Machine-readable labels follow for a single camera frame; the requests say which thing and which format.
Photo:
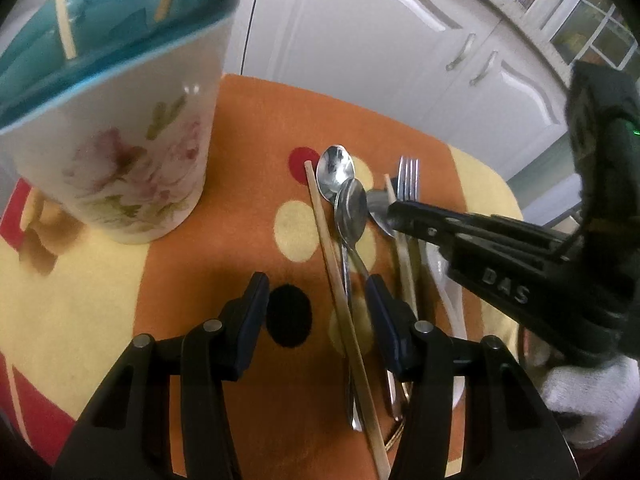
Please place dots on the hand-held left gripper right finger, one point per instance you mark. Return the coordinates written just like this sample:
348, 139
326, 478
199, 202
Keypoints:
385, 320

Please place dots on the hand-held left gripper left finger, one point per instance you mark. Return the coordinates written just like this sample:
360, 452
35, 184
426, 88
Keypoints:
252, 320

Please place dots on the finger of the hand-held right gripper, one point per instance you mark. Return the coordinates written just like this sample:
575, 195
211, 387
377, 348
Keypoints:
480, 227

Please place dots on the white plastic utensil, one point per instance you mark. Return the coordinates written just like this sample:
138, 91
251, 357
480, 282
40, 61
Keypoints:
457, 320

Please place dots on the stainless steel fork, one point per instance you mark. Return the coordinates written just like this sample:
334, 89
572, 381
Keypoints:
408, 177

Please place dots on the stainless steel spoon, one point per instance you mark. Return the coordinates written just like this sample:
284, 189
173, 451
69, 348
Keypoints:
379, 209
337, 170
351, 210

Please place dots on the floral cup with teal inside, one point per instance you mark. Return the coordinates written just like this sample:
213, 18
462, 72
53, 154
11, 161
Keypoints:
140, 160

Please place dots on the person's right hand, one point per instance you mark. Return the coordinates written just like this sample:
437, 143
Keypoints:
590, 395

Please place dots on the white cabinet door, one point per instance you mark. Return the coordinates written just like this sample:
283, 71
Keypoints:
245, 10
515, 105
360, 25

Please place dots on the orange dotted table mat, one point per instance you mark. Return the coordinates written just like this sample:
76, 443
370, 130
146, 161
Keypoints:
240, 160

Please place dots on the white framed glass door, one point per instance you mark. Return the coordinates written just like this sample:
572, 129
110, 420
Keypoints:
600, 15

